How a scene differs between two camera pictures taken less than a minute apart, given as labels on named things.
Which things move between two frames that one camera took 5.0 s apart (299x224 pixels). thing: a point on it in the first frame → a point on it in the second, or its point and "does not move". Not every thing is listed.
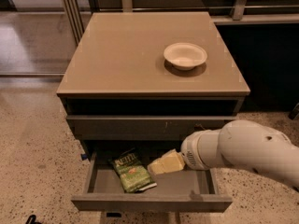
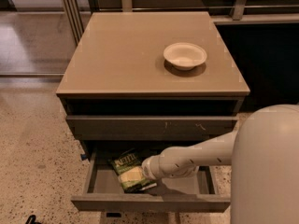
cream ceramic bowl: (185, 56) does not move
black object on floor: (32, 219) does not move
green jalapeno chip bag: (133, 174) does not move
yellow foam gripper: (191, 152) → (148, 169)
